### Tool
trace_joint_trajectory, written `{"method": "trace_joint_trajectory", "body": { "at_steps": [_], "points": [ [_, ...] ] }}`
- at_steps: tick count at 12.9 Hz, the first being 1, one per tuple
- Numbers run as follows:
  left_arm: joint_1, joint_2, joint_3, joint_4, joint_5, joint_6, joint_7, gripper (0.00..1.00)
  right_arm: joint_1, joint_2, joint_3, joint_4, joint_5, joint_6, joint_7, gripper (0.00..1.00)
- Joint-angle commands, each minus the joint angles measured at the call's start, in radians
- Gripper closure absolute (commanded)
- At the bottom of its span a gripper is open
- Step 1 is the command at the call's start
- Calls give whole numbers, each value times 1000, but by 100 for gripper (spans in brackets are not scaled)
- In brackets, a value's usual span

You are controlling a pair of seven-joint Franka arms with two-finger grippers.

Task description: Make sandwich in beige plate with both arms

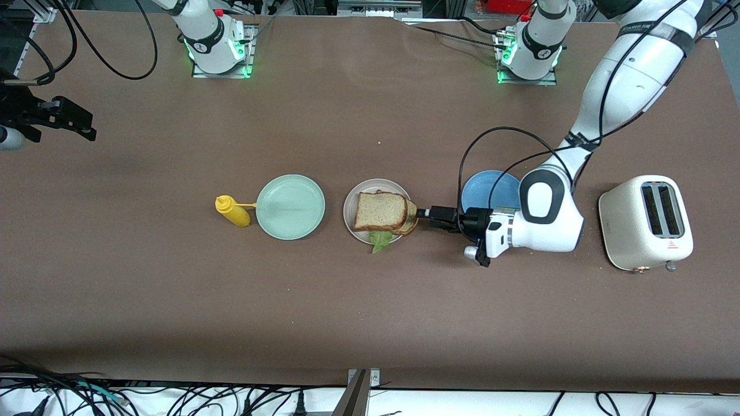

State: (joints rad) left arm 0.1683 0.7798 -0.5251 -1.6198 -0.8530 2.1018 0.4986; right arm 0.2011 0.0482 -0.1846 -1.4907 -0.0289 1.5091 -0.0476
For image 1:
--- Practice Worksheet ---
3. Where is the mint green plate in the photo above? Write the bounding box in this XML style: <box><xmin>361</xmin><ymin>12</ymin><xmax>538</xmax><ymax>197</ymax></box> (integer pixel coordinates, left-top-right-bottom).
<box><xmin>256</xmin><ymin>174</ymin><xmax>326</xmax><ymax>241</ymax></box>

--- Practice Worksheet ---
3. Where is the white two-slot toaster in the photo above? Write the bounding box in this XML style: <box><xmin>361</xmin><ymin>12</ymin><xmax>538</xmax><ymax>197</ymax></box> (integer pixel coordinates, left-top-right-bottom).
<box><xmin>598</xmin><ymin>175</ymin><xmax>694</xmax><ymax>273</ymax></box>

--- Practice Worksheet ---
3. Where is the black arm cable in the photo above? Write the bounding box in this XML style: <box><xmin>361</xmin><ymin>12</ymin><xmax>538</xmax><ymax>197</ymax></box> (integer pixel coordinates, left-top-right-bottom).
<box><xmin>0</xmin><ymin>0</ymin><xmax>158</xmax><ymax>86</ymax></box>
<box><xmin>458</xmin><ymin>0</ymin><xmax>740</xmax><ymax>233</ymax></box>

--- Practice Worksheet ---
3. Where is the red box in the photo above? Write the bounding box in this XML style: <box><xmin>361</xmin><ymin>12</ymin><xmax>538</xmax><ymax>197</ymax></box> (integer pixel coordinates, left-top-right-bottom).
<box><xmin>487</xmin><ymin>0</ymin><xmax>534</xmax><ymax>15</ymax></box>

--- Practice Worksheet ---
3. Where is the beige plate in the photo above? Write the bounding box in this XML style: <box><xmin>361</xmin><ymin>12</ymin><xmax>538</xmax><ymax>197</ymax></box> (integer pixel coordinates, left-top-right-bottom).
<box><xmin>342</xmin><ymin>179</ymin><xmax>412</xmax><ymax>246</ymax></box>

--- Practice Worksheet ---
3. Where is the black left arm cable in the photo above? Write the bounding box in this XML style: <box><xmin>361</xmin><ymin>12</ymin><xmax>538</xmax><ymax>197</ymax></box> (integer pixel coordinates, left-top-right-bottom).
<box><xmin>458</xmin><ymin>0</ymin><xmax>740</xmax><ymax>233</ymax></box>

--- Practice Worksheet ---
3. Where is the black table cable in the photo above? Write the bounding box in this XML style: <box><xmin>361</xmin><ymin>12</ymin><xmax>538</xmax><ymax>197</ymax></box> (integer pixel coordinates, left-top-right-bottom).
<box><xmin>399</xmin><ymin>16</ymin><xmax>512</xmax><ymax>54</ymax></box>

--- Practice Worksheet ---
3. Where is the teal cable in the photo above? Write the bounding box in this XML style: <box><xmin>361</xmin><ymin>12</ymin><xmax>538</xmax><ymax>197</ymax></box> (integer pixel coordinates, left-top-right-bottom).
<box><xmin>72</xmin><ymin>380</ymin><xmax>127</xmax><ymax>404</ymax></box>

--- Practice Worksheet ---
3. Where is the green lettuce leaf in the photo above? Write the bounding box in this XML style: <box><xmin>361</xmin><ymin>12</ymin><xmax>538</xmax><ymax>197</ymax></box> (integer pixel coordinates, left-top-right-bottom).
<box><xmin>369</xmin><ymin>229</ymin><xmax>395</xmax><ymax>254</ymax></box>

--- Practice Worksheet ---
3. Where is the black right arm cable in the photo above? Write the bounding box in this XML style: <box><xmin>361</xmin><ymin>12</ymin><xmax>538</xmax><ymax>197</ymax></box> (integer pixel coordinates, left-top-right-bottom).
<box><xmin>0</xmin><ymin>0</ymin><xmax>158</xmax><ymax>86</ymax></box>

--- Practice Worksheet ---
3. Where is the grey metal frame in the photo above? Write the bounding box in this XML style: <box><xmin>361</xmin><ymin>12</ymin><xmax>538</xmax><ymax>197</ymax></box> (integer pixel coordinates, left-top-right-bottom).
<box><xmin>337</xmin><ymin>0</ymin><xmax>424</xmax><ymax>18</ymax></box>

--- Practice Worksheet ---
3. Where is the blue plate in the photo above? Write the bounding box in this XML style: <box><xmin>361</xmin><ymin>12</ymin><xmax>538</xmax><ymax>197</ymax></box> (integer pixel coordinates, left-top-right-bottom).
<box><xmin>461</xmin><ymin>170</ymin><xmax>522</xmax><ymax>213</ymax></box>

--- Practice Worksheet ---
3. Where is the yellow mustard squeeze bottle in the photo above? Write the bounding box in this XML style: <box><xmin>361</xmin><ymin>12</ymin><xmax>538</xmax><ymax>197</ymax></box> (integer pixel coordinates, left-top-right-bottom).
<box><xmin>215</xmin><ymin>195</ymin><xmax>257</xmax><ymax>228</ymax></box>

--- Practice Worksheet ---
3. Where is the brown bread slice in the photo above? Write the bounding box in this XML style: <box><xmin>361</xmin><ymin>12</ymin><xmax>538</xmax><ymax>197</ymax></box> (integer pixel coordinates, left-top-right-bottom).
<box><xmin>398</xmin><ymin>198</ymin><xmax>420</xmax><ymax>236</ymax></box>
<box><xmin>352</xmin><ymin>191</ymin><xmax>409</xmax><ymax>233</ymax></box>

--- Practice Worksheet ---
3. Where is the grey metal bracket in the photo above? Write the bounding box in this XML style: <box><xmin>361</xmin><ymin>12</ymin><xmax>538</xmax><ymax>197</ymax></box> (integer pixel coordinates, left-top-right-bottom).
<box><xmin>332</xmin><ymin>368</ymin><xmax>382</xmax><ymax>416</ymax></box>

